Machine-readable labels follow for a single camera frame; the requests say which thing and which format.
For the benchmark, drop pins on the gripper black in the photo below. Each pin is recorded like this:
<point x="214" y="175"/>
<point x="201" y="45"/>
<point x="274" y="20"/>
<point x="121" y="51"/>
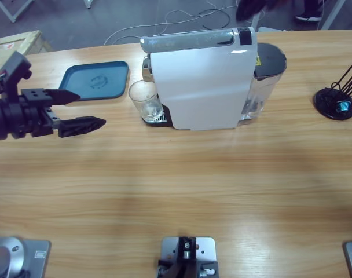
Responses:
<point x="28" y="118"/>

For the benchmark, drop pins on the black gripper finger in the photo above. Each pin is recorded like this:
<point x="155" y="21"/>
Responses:
<point x="249" y="8"/>

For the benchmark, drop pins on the clear drinking glass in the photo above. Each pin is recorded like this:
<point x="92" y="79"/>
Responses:
<point x="147" y="111"/>

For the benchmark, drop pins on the white capsule coffee machine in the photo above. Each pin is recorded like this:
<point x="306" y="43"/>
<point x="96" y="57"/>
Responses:
<point x="199" y="95"/>

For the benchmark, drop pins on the blue coffee capsule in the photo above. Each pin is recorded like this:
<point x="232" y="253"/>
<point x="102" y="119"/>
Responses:
<point x="343" y="107"/>

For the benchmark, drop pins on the blue plastic tray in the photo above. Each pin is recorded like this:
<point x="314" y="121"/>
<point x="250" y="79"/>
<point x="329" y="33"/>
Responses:
<point x="106" y="78"/>

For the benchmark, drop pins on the black sneaker white sole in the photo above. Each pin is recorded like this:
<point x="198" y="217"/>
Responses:
<point x="307" y="18"/>

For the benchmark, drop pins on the dark trouser leg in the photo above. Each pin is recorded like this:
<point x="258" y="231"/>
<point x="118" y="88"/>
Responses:
<point x="313" y="7"/>

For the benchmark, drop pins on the wooden crate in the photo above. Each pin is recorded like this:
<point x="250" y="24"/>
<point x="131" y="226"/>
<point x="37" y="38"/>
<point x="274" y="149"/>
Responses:
<point x="28" y="40"/>

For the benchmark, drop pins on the white slanted metal leg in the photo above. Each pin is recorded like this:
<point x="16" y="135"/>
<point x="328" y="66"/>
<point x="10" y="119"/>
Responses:
<point x="332" y="14"/>

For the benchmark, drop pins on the clear water tank black lid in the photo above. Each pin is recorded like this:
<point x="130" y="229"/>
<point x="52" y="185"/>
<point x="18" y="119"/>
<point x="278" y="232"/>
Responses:
<point x="264" y="92"/>

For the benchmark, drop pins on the white metal post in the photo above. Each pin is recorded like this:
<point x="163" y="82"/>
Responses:
<point x="257" y="21"/>

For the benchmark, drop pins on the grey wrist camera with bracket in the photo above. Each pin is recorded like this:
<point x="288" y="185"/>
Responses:
<point x="16" y="62"/>

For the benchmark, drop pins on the white metal table frame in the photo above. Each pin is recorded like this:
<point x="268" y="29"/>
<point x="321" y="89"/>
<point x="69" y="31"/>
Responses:
<point x="12" y="19"/>

